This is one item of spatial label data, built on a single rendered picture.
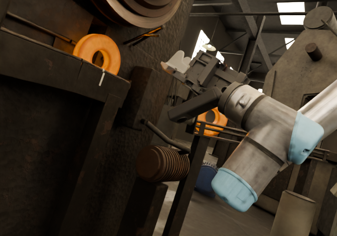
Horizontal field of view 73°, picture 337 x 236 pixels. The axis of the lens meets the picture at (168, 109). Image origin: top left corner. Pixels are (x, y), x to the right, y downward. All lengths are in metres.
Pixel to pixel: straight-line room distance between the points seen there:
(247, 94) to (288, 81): 2.93
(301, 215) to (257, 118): 0.66
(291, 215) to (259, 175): 0.64
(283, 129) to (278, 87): 2.97
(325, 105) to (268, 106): 0.17
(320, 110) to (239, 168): 0.23
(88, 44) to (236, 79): 0.43
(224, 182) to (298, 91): 2.90
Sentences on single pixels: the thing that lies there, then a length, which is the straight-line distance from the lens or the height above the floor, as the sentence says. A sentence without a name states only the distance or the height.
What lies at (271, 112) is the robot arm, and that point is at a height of 0.69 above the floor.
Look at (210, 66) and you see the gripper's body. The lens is 0.47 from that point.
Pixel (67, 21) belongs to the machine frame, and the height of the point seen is 0.81.
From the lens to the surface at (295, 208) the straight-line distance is 1.02.
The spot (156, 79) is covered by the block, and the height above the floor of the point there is 0.77.
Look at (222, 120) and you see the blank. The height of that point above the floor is 0.71.
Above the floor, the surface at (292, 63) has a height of 1.89.
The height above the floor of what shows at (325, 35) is 2.24.
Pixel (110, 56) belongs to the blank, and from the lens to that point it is 0.76.
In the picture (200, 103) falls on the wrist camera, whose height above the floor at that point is 0.68.
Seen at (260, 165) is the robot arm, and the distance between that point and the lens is 0.40.
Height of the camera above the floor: 0.62
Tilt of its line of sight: 3 degrees up
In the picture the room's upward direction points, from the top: 19 degrees clockwise
